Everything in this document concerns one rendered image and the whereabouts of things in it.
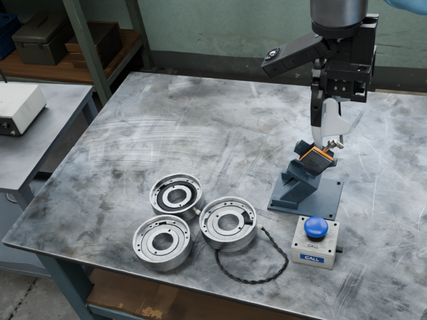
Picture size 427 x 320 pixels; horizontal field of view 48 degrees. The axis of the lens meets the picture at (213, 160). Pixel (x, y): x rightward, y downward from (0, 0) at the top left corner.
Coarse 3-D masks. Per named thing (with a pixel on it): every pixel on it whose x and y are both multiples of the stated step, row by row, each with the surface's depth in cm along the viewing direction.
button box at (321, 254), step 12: (300, 216) 85; (300, 228) 83; (336, 228) 82; (300, 240) 81; (312, 240) 80; (324, 240) 80; (336, 240) 80; (300, 252) 80; (312, 252) 79; (324, 252) 79; (336, 252) 82; (312, 264) 82; (324, 264) 81
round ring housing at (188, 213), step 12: (168, 180) 98; (180, 180) 97; (192, 180) 97; (156, 192) 96; (168, 192) 95; (180, 192) 97; (156, 204) 93; (168, 204) 93; (180, 204) 93; (192, 204) 91; (180, 216) 91; (192, 216) 92
